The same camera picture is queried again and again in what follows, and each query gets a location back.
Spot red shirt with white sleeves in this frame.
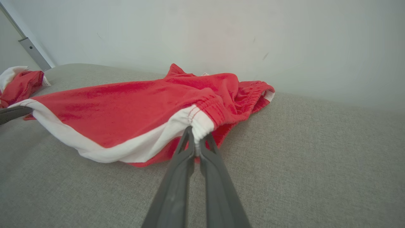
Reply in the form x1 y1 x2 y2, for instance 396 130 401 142
0 66 51 109

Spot grey metal frame bar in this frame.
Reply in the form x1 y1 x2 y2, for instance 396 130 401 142
0 3 53 72

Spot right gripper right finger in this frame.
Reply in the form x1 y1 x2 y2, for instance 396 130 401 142
199 133 252 228

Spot red shorts with white stripe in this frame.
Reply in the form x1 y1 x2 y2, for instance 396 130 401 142
8 63 276 168

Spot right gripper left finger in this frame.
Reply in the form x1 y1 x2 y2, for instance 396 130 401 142
141 126 195 228

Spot grey fabric sofa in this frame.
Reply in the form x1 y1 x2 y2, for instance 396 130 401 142
0 63 405 228

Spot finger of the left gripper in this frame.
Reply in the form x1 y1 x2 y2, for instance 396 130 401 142
0 106 34 126

